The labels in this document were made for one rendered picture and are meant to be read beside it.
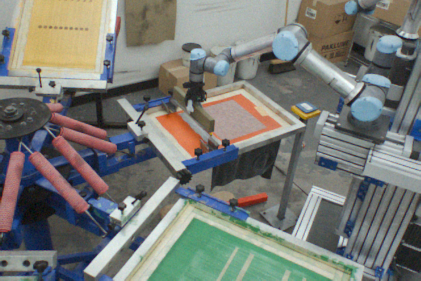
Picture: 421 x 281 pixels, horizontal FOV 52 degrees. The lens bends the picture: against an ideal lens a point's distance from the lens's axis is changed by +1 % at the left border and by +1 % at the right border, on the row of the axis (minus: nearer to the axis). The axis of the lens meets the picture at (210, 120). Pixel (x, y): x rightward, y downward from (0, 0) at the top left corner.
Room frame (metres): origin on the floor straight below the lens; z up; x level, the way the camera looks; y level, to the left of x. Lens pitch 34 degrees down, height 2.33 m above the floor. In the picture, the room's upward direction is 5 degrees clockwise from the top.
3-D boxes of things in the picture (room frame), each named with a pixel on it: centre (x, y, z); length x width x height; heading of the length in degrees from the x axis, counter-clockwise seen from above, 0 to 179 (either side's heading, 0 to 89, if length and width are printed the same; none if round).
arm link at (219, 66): (1.89, -0.01, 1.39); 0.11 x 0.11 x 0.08; 67
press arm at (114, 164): (1.79, 0.30, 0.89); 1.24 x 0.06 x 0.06; 126
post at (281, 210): (2.28, -0.58, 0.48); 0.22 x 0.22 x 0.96; 36
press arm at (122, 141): (1.72, 0.40, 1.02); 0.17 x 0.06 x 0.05; 126
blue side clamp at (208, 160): (1.68, -0.02, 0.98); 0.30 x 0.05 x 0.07; 126
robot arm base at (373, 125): (1.71, -0.71, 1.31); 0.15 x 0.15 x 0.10
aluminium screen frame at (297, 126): (2.05, -0.05, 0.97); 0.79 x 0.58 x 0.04; 126
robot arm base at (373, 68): (2.17, -0.90, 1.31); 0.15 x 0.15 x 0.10
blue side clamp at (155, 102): (2.13, 0.31, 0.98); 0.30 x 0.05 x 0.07; 126
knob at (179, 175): (1.49, 0.10, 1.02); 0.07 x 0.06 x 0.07; 126
